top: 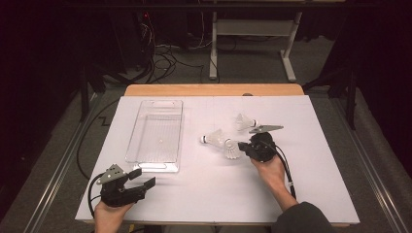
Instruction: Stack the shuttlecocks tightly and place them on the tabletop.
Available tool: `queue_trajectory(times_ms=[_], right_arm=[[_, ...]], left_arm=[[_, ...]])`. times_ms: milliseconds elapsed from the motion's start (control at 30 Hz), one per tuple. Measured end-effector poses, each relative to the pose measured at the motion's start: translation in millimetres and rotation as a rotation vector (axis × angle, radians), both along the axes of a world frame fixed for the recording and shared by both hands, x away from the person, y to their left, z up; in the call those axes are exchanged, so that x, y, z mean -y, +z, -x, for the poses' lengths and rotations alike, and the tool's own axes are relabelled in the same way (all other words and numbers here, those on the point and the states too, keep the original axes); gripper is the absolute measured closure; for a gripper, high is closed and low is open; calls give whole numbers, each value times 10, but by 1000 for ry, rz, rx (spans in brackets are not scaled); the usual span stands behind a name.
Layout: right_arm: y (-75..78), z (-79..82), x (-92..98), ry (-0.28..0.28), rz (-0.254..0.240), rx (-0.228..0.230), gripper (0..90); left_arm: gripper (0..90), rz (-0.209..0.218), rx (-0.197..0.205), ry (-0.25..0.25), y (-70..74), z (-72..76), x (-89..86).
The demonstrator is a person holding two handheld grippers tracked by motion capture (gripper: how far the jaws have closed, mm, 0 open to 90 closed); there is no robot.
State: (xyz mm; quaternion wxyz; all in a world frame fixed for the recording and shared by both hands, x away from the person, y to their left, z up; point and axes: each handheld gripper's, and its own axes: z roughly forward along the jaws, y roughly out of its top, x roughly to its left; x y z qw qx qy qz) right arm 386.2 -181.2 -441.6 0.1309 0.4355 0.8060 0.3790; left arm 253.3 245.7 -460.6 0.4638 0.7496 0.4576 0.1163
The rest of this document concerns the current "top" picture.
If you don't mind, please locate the black floor cable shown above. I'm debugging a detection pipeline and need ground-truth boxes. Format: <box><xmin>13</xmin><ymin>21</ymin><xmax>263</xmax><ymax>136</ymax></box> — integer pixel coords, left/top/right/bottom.
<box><xmin>76</xmin><ymin>97</ymin><xmax>121</xmax><ymax>180</ymax></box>

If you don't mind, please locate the white cable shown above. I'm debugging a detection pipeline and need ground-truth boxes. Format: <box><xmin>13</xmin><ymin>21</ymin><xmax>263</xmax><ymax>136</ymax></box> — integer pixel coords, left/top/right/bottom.
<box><xmin>154</xmin><ymin>40</ymin><xmax>213</xmax><ymax>51</ymax></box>

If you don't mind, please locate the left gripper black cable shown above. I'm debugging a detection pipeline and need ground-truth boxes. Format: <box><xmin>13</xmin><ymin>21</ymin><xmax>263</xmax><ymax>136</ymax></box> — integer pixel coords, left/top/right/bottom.
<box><xmin>87</xmin><ymin>173</ymin><xmax>109</xmax><ymax>218</ymax></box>

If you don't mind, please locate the white feather shuttlecock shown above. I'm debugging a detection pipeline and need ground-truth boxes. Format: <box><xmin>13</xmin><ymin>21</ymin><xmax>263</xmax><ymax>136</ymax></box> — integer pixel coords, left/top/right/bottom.
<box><xmin>223</xmin><ymin>139</ymin><xmax>242</xmax><ymax>160</ymax></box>
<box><xmin>234</xmin><ymin>113</ymin><xmax>259</xmax><ymax>131</ymax></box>
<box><xmin>199</xmin><ymin>128</ymin><xmax>227</xmax><ymax>150</ymax></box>

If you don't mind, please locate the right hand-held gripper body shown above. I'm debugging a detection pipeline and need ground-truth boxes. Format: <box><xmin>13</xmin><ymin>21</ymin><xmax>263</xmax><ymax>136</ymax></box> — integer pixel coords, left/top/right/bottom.
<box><xmin>246</xmin><ymin>124</ymin><xmax>285</xmax><ymax>163</ymax></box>

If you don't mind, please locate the tangle of black cables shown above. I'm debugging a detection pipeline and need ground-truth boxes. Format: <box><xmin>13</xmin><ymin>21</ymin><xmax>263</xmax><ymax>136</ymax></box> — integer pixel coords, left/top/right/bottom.
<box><xmin>139</xmin><ymin>13</ymin><xmax>222</xmax><ymax>85</ymax></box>

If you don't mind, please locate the person's right hand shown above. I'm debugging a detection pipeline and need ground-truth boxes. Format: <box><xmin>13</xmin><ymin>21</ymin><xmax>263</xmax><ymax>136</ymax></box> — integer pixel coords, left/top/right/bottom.
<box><xmin>251</xmin><ymin>154</ymin><xmax>289</xmax><ymax>193</ymax></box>

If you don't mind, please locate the dark curtain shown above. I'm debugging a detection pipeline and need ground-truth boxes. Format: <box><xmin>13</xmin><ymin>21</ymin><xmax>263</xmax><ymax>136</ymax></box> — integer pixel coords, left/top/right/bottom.
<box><xmin>336</xmin><ymin>0</ymin><xmax>412</xmax><ymax>181</ymax></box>
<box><xmin>0</xmin><ymin>0</ymin><xmax>86</xmax><ymax>222</ymax></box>

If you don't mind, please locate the aluminium floor rail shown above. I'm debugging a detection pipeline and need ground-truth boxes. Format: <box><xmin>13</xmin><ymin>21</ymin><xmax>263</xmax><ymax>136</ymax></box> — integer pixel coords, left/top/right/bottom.
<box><xmin>329</xmin><ymin>96</ymin><xmax>408</xmax><ymax>233</ymax></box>
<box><xmin>23</xmin><ymin>92</ymin><xmax>105</xmax><ymax>233</ymax></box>

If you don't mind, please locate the white board sheet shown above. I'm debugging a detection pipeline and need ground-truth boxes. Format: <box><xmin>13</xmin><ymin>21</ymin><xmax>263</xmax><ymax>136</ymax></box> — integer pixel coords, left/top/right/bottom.
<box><xmin>75</xmin><ymin>94</ymin><xmax>361</xmax><ymax>225</ymax></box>

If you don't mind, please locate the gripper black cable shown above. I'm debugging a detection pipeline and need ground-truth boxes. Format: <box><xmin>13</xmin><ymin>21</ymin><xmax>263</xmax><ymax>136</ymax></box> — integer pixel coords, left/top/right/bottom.
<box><xmin>271</xmin><ymin>144</ymin><xmax>297</xmax><ymax>200</ymax></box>
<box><xmin>87</xmin><ymin>173</ymin><xmax>109</xmax><ymax>218</ymax></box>

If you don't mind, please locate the black computer case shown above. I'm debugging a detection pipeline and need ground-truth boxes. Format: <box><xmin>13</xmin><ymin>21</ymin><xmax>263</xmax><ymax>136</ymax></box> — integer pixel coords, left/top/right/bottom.
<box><xmin>108</xmin><ymin>9</ymin><xmax>155</xmax><ymax>74</ymax></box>

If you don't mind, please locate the person's left hand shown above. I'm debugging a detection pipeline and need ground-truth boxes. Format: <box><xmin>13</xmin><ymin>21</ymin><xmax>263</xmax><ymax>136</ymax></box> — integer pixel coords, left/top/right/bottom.
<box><xmin>93</xmin><ymin>200</ymin><xmax>134</xmax><ymax>233</ymax></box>

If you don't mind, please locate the black metal stand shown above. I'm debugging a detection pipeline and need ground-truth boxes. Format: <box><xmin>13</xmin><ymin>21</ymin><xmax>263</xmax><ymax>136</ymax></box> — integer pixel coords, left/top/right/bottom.
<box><xmin>79</xmin><ymin>62</ymin><xmax>110</xmax><ymax>123</ymax></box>
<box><xmin>302</xmin><ymin>66</ymin><xmax>358</xmax><ymax>131</ymax></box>

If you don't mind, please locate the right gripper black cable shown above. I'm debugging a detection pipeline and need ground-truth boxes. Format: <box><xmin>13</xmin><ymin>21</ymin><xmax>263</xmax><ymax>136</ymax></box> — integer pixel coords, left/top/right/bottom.
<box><xmin>271</xmin><ymin>144</ymin><xmax>297</xmax><ymax>200</ymax></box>

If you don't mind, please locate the white metal desk frame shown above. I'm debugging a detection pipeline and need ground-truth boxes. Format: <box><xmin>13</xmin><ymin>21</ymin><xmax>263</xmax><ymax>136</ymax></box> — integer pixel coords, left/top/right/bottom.
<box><xmin>208</xmin><ymin>11</ymin><xmax>297</xmax><ymax>83</ymax></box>

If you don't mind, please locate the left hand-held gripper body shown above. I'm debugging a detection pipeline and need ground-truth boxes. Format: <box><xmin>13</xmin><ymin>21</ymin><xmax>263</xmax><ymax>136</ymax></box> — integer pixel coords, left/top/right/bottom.
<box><xmin>96</xmin><ymin>163</ymin><xmax>147</xmax><ymax>208</ymax></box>

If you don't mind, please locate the wooden table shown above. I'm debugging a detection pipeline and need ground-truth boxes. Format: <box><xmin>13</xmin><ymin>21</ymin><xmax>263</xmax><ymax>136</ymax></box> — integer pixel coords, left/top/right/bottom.
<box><xmin>81</xmin><ymin>83</ymin><xmax>353</xmax><ymax>228</ymax></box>

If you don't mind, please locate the clear plastic container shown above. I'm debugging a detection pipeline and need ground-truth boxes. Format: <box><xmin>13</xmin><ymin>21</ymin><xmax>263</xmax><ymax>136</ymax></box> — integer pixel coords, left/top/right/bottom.
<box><xmin>124</xmin><ymin>99</ymin><xmax>185</xmax><ymax>174</ymax></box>

